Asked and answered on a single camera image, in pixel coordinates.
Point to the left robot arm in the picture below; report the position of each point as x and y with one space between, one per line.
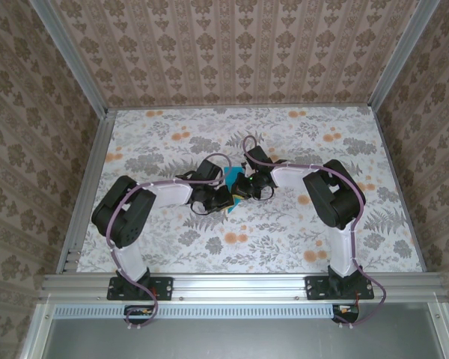
123 217

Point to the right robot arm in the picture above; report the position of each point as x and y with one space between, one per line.
333 198

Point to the floral table cover sheet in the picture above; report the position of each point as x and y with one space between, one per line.
209 254

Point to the grey metal panel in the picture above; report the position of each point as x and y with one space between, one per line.
239 340

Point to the black connector board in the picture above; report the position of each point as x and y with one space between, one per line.
349 317
134 318

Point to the thin aluminium rail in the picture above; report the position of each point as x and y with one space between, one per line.
239 107

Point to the wide aluminium frame rail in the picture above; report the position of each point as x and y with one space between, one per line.
239 286

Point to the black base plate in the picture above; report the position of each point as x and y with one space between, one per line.
314 288
164 288

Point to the sloping aluminium side rail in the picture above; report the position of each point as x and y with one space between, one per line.
93 168

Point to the aluminium frame post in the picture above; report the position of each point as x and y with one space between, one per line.
401 56
73 56

